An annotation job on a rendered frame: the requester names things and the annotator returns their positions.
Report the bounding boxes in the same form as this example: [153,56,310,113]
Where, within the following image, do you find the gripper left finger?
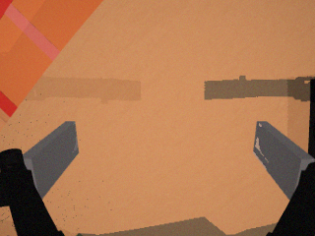
[0,121,79,236]

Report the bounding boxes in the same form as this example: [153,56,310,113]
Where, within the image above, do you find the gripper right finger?
[253,121,315,236]

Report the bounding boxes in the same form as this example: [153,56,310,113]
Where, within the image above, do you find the black lighting desk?
[308,79,315,158]

